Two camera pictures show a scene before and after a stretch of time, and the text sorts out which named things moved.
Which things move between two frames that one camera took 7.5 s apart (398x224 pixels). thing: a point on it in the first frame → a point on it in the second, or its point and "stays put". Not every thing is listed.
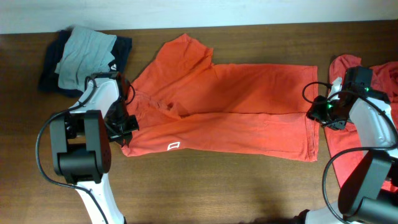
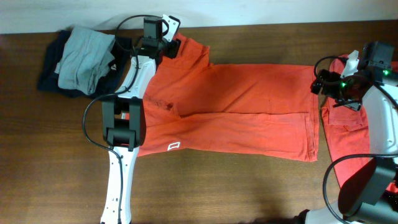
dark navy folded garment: x=49 y=79 stays put
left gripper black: x=127 y=134 → x=171 y=47
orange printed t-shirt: x=184 y=102 stays put
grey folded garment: x=85 y=52 stays put
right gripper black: x=315 y=111 → x=328 y=90
